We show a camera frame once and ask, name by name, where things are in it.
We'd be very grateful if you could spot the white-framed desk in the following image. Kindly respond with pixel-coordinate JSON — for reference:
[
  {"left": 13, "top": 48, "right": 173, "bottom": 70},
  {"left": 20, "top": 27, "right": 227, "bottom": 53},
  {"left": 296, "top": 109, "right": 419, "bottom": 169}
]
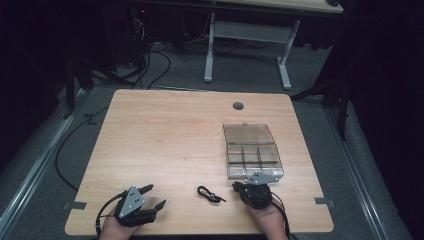
[{"left": 203, "top": 0, "right": 345, "bottom": 91}]

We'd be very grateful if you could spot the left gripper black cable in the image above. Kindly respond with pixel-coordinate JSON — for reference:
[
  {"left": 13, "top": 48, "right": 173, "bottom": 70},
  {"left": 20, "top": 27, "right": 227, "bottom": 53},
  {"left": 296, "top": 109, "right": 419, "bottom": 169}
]
[{"left": 94, "top": 190, "right": 129, "bottom": 238}]

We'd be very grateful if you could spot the bundle of black cables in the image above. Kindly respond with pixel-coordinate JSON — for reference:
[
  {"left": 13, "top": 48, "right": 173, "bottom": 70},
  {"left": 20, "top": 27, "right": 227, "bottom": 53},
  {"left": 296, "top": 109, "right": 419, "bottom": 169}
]
[{"left": 93, "top": 13, "right": 172, "bottom": 90}]

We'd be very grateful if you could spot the black metal stand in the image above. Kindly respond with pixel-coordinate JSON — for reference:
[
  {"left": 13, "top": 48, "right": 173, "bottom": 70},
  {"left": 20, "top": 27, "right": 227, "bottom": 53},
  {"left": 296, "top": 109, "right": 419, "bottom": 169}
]
[
  {"left": 61, "top": 49, "right": 96, "bottom": 120},
  {"left": 289, "top": 63, "right": 353, "bottom": 142}
]

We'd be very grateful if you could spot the black looped cord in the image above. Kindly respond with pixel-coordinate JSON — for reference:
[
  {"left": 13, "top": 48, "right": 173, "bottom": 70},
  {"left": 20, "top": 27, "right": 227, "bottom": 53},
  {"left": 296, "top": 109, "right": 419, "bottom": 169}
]
[{"left": 196, "top": 185, "right": 227, "bottom": 205}]

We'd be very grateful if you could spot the clear plastic compartment box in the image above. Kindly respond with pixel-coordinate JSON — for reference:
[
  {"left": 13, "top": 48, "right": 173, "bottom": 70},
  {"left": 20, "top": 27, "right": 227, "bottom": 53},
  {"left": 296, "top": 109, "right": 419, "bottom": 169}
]
[{"left": 222, "top": 122, "right": 285, "bottom": 181}]

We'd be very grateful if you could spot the person's left hand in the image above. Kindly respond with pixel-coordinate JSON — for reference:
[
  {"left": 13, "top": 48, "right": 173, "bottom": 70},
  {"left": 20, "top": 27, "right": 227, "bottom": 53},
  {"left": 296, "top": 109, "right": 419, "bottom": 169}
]
[{"left": 98, "top": 215, "right": 145, "bottom": 240}]

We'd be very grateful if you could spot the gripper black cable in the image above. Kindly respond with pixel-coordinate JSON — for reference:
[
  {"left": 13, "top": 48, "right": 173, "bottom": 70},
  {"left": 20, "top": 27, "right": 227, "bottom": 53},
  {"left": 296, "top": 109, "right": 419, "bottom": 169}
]
[
  {"left": 270, "top": 191, "right": 292, "bottom": 240},
  {"left": 94, "top": 190, "right": 129, "bottom": 238}
]

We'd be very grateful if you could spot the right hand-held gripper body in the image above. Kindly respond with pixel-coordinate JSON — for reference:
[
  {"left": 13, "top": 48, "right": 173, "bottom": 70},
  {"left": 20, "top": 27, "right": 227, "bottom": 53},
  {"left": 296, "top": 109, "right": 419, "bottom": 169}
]
[{"left": 237, "top": 171, "right": 280, "bottom": 211}]

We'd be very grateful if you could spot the black floor cable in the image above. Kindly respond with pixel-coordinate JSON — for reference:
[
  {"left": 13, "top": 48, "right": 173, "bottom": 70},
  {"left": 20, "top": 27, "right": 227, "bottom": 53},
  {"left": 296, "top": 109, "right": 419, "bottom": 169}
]
[{"left": 54, "top": 105, "right": 112, "bottom": 193}]

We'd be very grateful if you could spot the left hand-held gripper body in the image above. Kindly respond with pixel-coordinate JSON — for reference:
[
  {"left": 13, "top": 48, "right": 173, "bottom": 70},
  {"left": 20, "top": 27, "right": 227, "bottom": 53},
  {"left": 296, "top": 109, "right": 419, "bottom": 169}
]
[{"left": 114, "top": 184, "right": 158, "bottom": 229}]

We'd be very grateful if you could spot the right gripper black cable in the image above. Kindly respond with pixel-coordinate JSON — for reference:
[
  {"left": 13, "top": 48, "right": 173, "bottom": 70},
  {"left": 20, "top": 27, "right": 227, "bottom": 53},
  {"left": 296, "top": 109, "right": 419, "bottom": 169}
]
[{"left": 270, "top": 191, "right": 292, "bottom": 240}]

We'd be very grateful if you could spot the metal floor rail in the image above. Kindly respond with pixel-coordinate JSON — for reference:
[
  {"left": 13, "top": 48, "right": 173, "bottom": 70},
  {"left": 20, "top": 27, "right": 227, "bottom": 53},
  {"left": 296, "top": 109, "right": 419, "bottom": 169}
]
[
  {"left": 323, "top": 105, "right": 392, "bottom": 240},
  {"left": 0, "top": 87, "right": 88, "bottom": 234}
]

